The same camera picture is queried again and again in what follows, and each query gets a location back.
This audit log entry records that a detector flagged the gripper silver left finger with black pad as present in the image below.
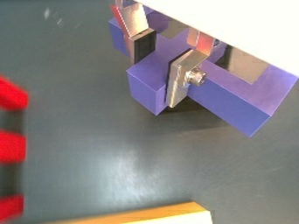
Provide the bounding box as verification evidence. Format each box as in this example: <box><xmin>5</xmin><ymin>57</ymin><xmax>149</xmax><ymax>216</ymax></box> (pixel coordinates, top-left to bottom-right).
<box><xmin>114</xmin><ymin>0</ymin><xmax>156</xmax><ymax>64</ymax></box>

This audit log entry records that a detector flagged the red interlocking puzzle block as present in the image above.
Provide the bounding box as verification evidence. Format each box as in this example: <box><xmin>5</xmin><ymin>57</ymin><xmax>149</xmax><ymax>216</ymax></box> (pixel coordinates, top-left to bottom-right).
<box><xmin>0</xmin><ymin>76</ymin><xmax>27</xmax><ymax>224</ymax></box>

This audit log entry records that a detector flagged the yellow slotted board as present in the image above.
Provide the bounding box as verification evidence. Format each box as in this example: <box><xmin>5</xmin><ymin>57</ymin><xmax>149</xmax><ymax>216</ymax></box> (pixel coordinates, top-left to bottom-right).
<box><xmin>43</xmin><ymin>202</ymin><xmax>213</xmax><ymax>224</ymax></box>

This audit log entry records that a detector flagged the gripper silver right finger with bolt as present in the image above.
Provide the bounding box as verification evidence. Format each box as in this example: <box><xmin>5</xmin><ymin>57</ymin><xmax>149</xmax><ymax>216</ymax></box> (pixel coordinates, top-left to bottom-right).
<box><xmin>165</xmin><ymin>27</ymin><xmax>214</xmax><ymax>108</ymax></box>

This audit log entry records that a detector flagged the purple interlocking puzzle block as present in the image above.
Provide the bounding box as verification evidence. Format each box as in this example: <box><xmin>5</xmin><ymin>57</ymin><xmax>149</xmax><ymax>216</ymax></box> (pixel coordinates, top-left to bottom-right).
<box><xmin>110</xmin><ymin>7</ymin><xmax>297</xmax><ymax>137</ymax></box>

